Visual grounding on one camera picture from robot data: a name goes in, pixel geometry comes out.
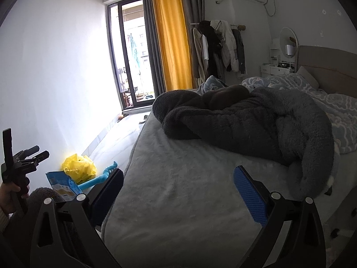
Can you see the window with dark frame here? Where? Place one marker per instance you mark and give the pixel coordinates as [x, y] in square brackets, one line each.
[129, 55]

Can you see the yellow curtain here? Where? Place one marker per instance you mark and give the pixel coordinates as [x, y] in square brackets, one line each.
[174, 46]

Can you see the grey bed headboard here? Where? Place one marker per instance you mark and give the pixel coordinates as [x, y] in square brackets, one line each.
[334, 70]

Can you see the grey curtain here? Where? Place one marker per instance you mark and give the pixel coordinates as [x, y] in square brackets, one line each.
[153, 48]

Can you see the yellow plastic bag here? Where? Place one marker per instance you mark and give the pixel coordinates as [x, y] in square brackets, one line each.
[79, 168]

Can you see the blue plush toy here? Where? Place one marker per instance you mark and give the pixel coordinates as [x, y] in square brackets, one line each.
[100, 179]

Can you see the blue pet food bag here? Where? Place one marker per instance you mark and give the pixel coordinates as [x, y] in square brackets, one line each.
[63, 184]

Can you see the dark grey fleece blanket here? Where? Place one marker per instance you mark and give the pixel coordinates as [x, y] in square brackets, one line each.
[285, 126]

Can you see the round vanity mirror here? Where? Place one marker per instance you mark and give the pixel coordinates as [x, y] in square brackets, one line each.
[288, 42]

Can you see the white vanity table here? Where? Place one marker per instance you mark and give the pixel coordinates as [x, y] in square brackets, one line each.
[279, 64]

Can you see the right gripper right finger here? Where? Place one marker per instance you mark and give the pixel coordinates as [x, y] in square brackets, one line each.
[304, 245]

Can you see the person left hand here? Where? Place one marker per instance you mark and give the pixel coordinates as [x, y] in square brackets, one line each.
[6, 202]

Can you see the brown plush pillow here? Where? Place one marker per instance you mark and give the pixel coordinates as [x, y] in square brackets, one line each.
[231, 93]

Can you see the clothes rack with garments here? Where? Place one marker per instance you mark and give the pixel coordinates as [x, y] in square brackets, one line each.
[218, 49]

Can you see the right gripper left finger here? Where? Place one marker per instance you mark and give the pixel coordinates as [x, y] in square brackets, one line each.
[65, 233]

